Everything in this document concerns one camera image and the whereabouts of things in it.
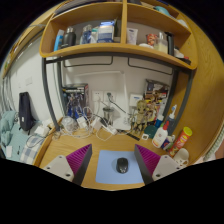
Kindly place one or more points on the teal blanket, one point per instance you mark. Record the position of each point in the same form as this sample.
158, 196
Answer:
7, 128

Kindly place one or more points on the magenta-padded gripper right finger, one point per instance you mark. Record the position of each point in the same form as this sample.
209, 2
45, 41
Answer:
165, 166

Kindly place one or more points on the white pump lotion bottle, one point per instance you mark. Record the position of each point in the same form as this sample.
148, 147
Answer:
160, 137

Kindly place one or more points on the white printed mug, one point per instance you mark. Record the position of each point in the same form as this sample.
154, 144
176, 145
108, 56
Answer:
181, 157

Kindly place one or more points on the black computer mouse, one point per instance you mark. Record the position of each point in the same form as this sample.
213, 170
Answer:
122, 165

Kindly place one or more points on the light blue mouse pad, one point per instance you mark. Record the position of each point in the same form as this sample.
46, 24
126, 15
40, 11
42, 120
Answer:
106, 170

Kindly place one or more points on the white power strip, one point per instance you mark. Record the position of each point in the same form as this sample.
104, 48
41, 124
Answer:
108, 129

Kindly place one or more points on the black backpack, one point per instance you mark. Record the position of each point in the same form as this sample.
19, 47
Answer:
26, 111

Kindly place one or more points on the white blue spray bottle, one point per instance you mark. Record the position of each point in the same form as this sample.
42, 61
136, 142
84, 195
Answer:
171, 120

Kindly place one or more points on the colourful figure box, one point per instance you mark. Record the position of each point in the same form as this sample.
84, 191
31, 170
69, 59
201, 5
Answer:
156, 91

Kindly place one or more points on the wooden shelf unit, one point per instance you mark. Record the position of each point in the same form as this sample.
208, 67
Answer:
116, 50

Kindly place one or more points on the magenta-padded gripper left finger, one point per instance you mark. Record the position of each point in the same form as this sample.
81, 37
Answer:
60, 166

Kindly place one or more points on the brown tree creature figurine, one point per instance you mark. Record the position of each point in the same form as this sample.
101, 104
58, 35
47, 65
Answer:
140, 116

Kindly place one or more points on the small white desk clock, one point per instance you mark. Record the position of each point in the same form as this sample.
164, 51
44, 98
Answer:
145, 137

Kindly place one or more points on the white desk lamp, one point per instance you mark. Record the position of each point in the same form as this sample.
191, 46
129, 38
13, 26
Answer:
126, 100

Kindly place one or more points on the blue robot model box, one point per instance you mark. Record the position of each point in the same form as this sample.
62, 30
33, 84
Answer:
75, 98

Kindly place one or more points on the clear plastic cup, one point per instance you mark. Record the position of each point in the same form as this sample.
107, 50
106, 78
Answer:
68, 124

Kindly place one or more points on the white charger block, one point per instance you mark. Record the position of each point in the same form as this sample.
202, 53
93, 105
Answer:
82, 122

